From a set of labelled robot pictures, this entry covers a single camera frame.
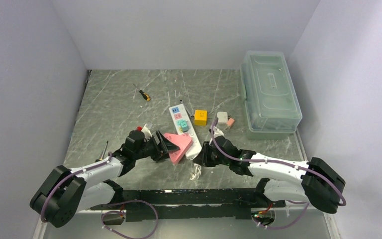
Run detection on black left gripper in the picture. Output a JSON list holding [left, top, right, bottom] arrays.
[[134, 130, 180, 163]]

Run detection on pink triangular plug adapter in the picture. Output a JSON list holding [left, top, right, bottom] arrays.
[[164, 133, 193, 165]]

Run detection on teal plug adapter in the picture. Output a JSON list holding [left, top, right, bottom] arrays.
[[177, 119, 189, 133]]

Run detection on white power strip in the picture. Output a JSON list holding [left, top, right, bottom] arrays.
[[169, 104, 202, 160]]

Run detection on yellow cube plug adapter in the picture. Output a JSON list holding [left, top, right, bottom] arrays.
[[194, 110, 207, 126]]

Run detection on white plug adapter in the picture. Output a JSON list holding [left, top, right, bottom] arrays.
[[216, 112, 229, 124]]

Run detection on small salmon pink plug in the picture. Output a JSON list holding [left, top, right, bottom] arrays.
[[226, 118, 235, 129]]

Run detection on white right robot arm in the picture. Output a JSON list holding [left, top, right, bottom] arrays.
[[193, 136, 346, 214]]

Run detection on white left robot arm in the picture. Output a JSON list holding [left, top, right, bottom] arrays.
[[29, 130, 180, 228]]

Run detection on silver combination wrench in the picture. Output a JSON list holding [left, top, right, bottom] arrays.
[[179, 99, 194, 119]]

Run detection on small black orange screwdriver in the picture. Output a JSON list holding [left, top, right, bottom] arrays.
[[133, 84, 151, 101]]

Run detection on yellow black large screwdriver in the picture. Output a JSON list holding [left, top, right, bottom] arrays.
[[99, 140, 108, 160]]

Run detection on translucent green storage box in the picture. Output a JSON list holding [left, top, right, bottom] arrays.
[[239, 51, 302, 138]]

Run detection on white coiled power cord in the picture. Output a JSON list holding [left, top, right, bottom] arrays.
[[190, 163, 202, 181]]

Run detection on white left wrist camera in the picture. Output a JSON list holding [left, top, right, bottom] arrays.
[[141, 123, 153, 139]]

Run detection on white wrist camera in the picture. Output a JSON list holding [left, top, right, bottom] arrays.
[[210, 127, 224, 141], [141, 123, 153, 139]]

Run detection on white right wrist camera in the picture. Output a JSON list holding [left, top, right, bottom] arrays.
[[210, 127, 224, 141]]

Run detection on black aluminium base frame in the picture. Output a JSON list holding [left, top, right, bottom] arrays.
[[41, 186, 332, 239]]

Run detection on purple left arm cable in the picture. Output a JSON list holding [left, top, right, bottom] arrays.
[[39, 151, 159, 239]]

